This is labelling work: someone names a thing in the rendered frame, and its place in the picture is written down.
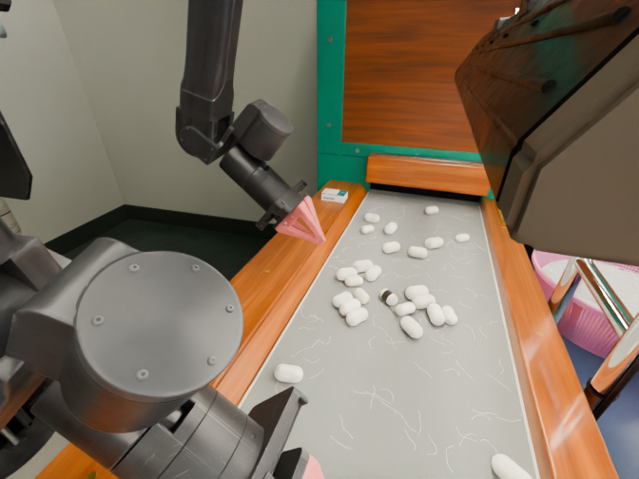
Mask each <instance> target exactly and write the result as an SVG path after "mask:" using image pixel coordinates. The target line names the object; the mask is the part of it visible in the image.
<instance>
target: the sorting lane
mask: <svg viewBox="0 0 639 479"><path fill-rule="evenodd" d="M430 206H436V207H437V208H438V212H437V213H436V214H433V215H426V214H425V213H424V210H425V208H426V207H430ZM367 213H371V214H377V215H379V222H377V223H373V222H369V221H366V220H365V219H364V216H365V214H367ZM390 222H394V223H396V224H397V230H396V231H394V233H393V234H390V235H388V234H386V233H385V231H384V228H385V226H386V225H388V224H389V223H390ZM365 225H373V226H374V228H375V229H374V232H372V233H369V234H362V233H361V232H360V228H361V227H362V226H365ZM459 234H468V235H469V237H470V238H469V240H468V241H465V242H456V241H455V236H456V235H459ZM436 237H439V238H442V239H443V245H442V246H441V247H439V248H433V249H429V248H427V247H426V246H425V240H426V239H429V238H436ZM393 241H396V242H398V243H399V246H400V248H399V250H398V251H396V252H393V253H389V254H386V253H384V252H383V251H382V246H383V244H384V243H387V242H393ZM411 246H415V247H420V248H424V249H426V250H427V257H426V258H424V259H420V258H414V257H411V256H409V255H408V249H409V248H410V247H411ZM366 259H369V260H371V261H372V263H373V266H374V265H377V266H379V267H380V269H381V275H380V276H379V277H378V278H377V279H376V280H374V281H368V280H367V279H366V277H365V273H366V272H360V273H358V274H357V276H360V277H362V279H363V282H362V284H361V285H360V286H354V287H348V286H347V285H346V284H345V280H338V279H337V277H336V272H337V270H338V269H341V268H350V267H352V265H353V263H354V262H355V261H358V260H366ZM417 285H424V286H426V287H427V288H428V290H429V295H432V296H433V297H434V298H435V299H436V304H438V305H439V306H440V308H441V309H442V307H444V306H450V307H452V308H453V310H454V312H455V314H456V316H457V323H456V324H454V325H450V324H448V323H446V322H445V321H444V323H443V324H441V325H438V326H437V325H435V324H433V323H432V322H431V320H430V318H429V315H428V313H427V308H422V309H417V308H415V311H414V312H413V313H411V314H409V315H406V316H410V317H411V318H412V319H413V320H415V321H416V322H417V323H418V324H419V325H420V326H421V328H422V330H423V334H422V336H421V337H420V338H412V337H410V336H409V335H408V334H407V333H406V332H405V331H404V330H403V329H402V328H401V326H400V320H401V319H402V318H403V316H399V315H398V314H397V313H396V307H397V306H398V304H402V303H405V302H412V300H411V299H409V298H407V297H406V296H405V291H406V289H407V288H408V287H410V286H417ZM357 288H361V289H363V290H364V291H365V292H366V293H367V294H368V295H369V297H370V301H369V303H367V304H361V303H360V307H362V308H365V309H366V310H367V312H368V317H367V319H366V320H364V321H362V322H361V323H359V324H358V325H356V326H351V325H349V324H348V323H347V321H346V316H343V315H342V314H341V313H340V312H339V308H337V307H335V306H334V305H333V298H334V297H335V296H337V295H339V294H341V293H343V292H349V293H350V294H351V295H352V297H353V298H356V297H355V291H356V290H357ZM384 288H386V289H389V290H390V291H392V292H393V293H394V294H395V295H396V296H397V304H395V305H389V304H387V303H386V302H385V301H384V300H382V299H381V297H380V295H379V292H380V291H381V290H382V289H384ZM280 364H289V365H296V366H299V367H301V369H302V371H303V377H302V380H301V381H300V382H299V383H288V382H282V381H279V380H278V379H277V378H276V377H275V374H274V372H275V369H276V367H277V366H278V365H280ZM291 386H294V387H296V388H297V389H298V390H299V391H300V392H302V393H303V394H304V395H305V396H307V397H308V398H309V402H308V404H306V405H303V406H301V409H300V412H299V415H298V417H297V419H296V422H295V424H294V426H293V429H292V430H291V432H290V435H289V437H288V439H287V442H286V444H285V446H284V449H283V451H286V450H291V449H295V448H298V447H302V448H303V449H304V450H306V451H307V452H308V453H309V454H311V455H312V456H313V457H314V458H316V459H317V460H318V462H319V465H320V468H321V471H322V474H323V476H324V479H500V478H499V477H498V476H497V475H496V474H495V472H494V470H493V467H492V458H493V456H494V455H496V454H504V455H507V456H508V457H510V458H511V459H512V460H513V461H514V462H515V463H516V464H517V465H518V466H519V467H520V468H522V469H523V470H524V471H526V472H527V473H528V474H529V475H530V476H531V478H532V479H540V476H539V471H538V467H537V463H536V459H535V454H534V450H533V442H532V438H531V434H530V429H529V425H528V420H527V415H526V412H525V407H524V403H523V398H522V394H521V390H520V386H519V381H518V377H517V372H516V368H515V364H514V360H513V352H512V347H511V342H510V339H509V334H508V330H507V325H506V321H505V317H504V313H503V308H502V304H501V299H500V295H499V291H498V287H497V282H496V278H495V273H494V266H493V261H492V257H491V252H490V248H489V243H488V240H487V235H486V231H485V226H484V222H483V218H482V214H481V209H480V206H473V205H466V204H458V203H450V202H444V201H429V200H422V199H415V198H407V197H400V196H392V195H384V194H378V193H370V192H368V193H367V195H366V196H365V198H364V200H363V201H362V203H361V205H360V206H359V208H358V210H357V212H356V214H355V215H354V217H353V218H352V219H351V221H350V222H349V224H348V226H347V227H346V229H345V231H344V232H343V234H342V236H341V237H340V239H339V241H338V243H337V244H336V246H335V248H334V249H333V251H332V253H331V254H330V256H329V258H328V259H327V261H326V262H325V263H324V265H323V266H322V268H321V270H320V271H319V274H318V275H317V277H316V279H315V280H314V282H313V284H312V285H311V287H310V289H309V290H308V292H307V293H306V295H305V297H304V298H303V300H302V302H301V303H300V306H299V307H298V309H297V311H296V312H295V313H294V315H293V316H292V318H291V319H290V321H289V323H288V324H287V326H286V328H285V329H284V331H283V333H282V334H281V337H280V338H279V340H278V341H277V343H276V345H275V346H274V348H273V350H272V351H271V353H270V355H269V356H268V357H267V359H266V360H265V362H264V364H263V365H262V367H261V369H260V371H259V372H258V374H257V376H256V377H255V379H254V381H253V382H252V384H251V386H250V387H249V389H248V391H247V392H246V394H245V395H244V397H243V399H242V401H241V403H240V404H239V406H238V408H239V409H241V410H242V411H243V412H244V413H246V414H247V415H248V414H249V412H250V411H251V410H252V408H253V407H254V406H256V405H257V404H259V403H261V402H262V401H264V400H266V399H268V398H270V397H272V396H273V395H275V394H277V393H280V392H282V391H284V390H286V389H288V388H290V387H291Z"/></svg>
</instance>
